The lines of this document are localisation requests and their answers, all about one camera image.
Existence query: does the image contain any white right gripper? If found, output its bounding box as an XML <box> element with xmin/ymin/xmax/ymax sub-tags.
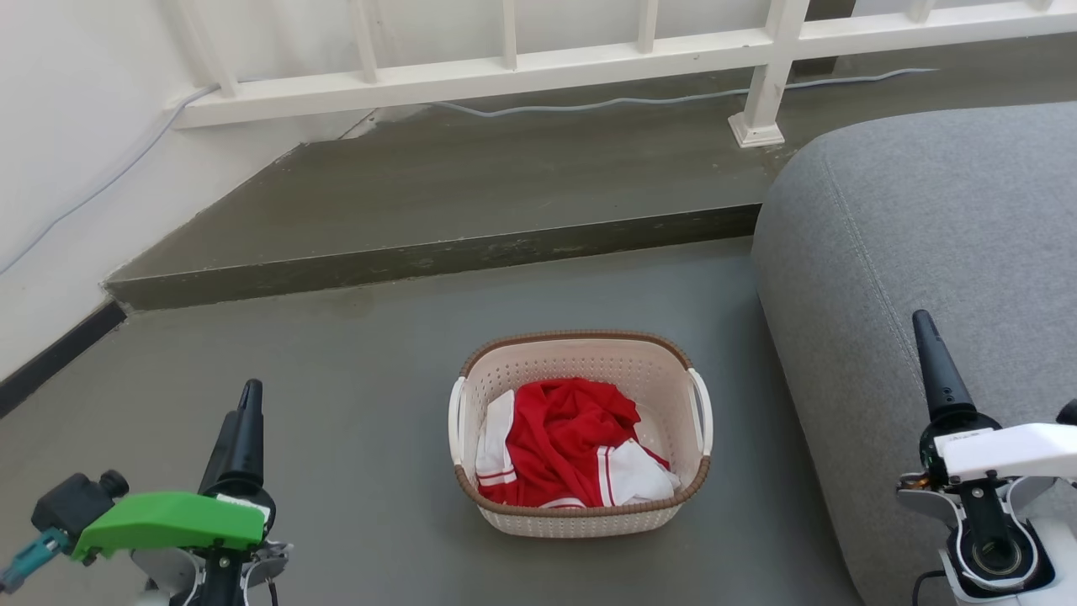
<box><xmin>913</xmin><ymin>310</ymin><xmax>1077</xmax><ymax>482</ymax></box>

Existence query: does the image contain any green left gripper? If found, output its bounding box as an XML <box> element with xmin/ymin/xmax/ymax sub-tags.
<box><xmin>72</xmin><ymin>379</ymin><xmax>277</xmax><ymax>563</ymax></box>

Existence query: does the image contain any beige perforated plastic laundry basket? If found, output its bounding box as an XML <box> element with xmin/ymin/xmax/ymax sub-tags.
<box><xmin>448</xmin><ymin>330</ymin><xmax>714</xmax><ymax>540</ymax></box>

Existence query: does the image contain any grey fabric sofa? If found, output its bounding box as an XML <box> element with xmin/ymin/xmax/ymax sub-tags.
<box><xmin>751</xmin><ymin>101</ymin><xmax>1077</xmax><ymax>606</ymax></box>

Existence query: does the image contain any black baseboard strip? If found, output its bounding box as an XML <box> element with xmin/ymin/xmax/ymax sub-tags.
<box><xmin>0</xmin><ymin>300</ymin><xmax>127</xmax><ymax>419</ymax></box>

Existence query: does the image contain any red and white garment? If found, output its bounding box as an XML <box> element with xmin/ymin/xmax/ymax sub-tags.
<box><xmin>475</xmin><ymin>378</ymin><xmax>681</xmax><ymax>510</ymax></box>

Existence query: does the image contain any white wooden railing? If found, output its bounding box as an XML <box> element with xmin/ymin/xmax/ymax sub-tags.
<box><xmin>160</xmin><ymin>0</ymin><xmax>1077</xmax><ymax>151</ymax></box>

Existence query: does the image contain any teal cable connector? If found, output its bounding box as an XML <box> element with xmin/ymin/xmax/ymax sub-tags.
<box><xmin>0</xmin><ymin>528</ymin><xmax>70</xmax><ymax>595</ymax></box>

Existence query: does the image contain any thin grey cable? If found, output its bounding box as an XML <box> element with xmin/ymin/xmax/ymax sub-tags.
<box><xmin>0</xmin><ymin>67</ymin><xmax>939</xmax><ymax>279</ymax></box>

